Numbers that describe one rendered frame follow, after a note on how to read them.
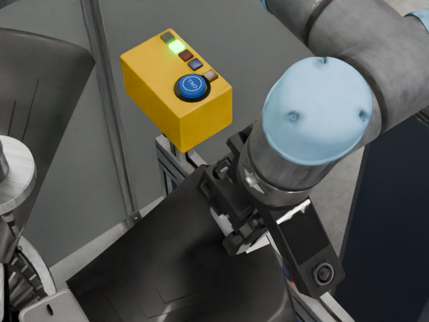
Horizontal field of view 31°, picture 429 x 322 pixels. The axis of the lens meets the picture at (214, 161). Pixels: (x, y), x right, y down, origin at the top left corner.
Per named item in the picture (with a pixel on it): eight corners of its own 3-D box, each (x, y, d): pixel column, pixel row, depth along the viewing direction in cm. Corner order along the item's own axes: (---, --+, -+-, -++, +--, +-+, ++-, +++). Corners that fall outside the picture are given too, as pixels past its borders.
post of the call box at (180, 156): (170, 151, 135) (165, 106, 125) (184, 143, 136) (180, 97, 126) (180, 162, 134) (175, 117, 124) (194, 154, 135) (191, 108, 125)
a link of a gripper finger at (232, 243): (247, 227, 86) (264, 202, 78) (256, 239, 86) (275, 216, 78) (213, 250, 85) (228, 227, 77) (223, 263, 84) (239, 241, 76)
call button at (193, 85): (173, 89, 116) (173, 81, 115) (195, 76, 118) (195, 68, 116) (189, 105, 114) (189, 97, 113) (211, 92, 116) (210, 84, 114)
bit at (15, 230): (8, 232, 68) (-7, 200, 63) (20, 227, 68) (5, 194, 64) (13, 241, 67) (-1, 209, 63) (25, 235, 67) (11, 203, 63)
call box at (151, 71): (125, 98, 128) (117, 53, 119) (175, 69, 132) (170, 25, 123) (182, 160, 121) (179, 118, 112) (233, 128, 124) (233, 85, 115)
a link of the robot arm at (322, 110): (405, 109, 58) (317, 163, 55) (355, 163, 68) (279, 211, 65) (343, 29, 60) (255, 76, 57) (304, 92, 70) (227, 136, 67)
